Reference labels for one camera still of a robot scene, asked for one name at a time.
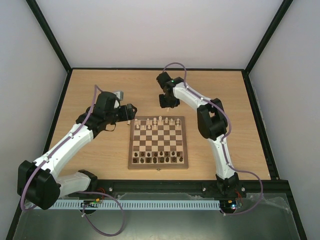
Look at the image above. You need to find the wooden chess board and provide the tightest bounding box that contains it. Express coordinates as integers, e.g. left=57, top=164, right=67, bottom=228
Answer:
left=128, top=116, right=189, bottom=170

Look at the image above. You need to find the dark pieces back row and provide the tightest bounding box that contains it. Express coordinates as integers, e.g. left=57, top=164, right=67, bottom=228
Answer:
left=132, top=151, right=183, bottom=158

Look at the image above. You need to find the grey slotted cable duct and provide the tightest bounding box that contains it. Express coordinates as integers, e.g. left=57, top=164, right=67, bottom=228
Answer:
left=51, top=199, right=220, bottom=211

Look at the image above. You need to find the dark pieces row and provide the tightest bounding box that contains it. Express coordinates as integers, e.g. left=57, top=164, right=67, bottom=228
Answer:
left=132, top=151, right=183, bottom=158
left=132, top=157, right=185, bottom=164

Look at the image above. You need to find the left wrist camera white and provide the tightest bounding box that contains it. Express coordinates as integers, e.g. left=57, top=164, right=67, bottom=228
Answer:
left=113, top=90, right=124, bottom=102

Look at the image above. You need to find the black aluminium frame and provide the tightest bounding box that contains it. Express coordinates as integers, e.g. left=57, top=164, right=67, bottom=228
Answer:
left=4, top=0, right=308, bottom=240

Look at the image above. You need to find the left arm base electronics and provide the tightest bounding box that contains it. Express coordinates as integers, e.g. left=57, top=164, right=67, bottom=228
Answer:
left=81, top=194, right=105, bottom=215

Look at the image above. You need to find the dark pieces front row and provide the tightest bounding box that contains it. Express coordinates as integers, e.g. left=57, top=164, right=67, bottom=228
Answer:
left=132, top=157, right=185, bottom=164

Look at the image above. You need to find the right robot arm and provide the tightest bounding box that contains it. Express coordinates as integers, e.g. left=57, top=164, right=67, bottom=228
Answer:
left=156, top=71, right=239, bottom=196

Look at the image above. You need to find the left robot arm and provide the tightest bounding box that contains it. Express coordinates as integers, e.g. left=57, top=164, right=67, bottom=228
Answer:
left=17, top=91, right=137, bottom=212

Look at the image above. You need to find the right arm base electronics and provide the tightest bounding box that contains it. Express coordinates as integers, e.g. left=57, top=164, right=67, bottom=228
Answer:
left=219, top=189, right=247, bottom=214

